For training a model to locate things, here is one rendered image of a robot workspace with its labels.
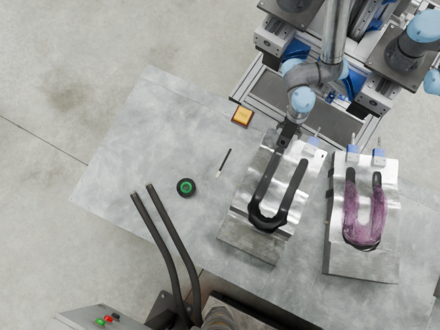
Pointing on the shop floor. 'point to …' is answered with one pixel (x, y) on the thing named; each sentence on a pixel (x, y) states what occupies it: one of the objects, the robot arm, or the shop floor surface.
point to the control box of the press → (169, 318)
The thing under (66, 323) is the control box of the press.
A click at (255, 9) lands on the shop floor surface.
